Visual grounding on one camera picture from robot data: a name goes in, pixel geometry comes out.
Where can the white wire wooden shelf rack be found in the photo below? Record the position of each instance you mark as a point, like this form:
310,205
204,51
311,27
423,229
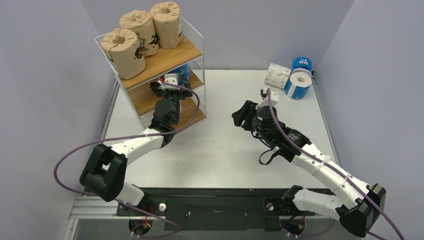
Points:
141,99

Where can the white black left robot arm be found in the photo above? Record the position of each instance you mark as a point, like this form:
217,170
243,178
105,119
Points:
105,171

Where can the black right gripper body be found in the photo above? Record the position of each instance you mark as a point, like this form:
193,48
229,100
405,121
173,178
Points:
248,116

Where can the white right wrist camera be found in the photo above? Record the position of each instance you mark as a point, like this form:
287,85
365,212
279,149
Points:
269,98

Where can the blue white roll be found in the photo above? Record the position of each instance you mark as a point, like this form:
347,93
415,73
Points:
298,85

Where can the brown roll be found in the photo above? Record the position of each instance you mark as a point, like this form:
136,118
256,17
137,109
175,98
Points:
122,47
168,23
142,24

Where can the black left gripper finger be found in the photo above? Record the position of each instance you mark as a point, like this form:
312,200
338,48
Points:
186,92
156,88

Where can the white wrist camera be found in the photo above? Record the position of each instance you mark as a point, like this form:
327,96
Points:
269,98
169,81

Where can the blue toilet roll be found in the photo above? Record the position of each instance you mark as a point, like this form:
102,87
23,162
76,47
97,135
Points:
183,73

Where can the blue cartoon-face roll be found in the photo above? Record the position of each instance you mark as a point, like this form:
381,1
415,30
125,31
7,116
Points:
303,65

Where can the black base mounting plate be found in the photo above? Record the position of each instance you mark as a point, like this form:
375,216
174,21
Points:
219,209

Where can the white floral tissue pack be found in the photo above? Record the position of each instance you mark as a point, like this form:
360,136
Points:
277,75

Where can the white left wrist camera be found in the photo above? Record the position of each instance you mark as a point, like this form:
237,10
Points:
169,81

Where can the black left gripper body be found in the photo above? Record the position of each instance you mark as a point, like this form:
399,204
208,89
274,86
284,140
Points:
165,94

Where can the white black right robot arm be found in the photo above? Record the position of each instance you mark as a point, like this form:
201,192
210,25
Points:
353,202

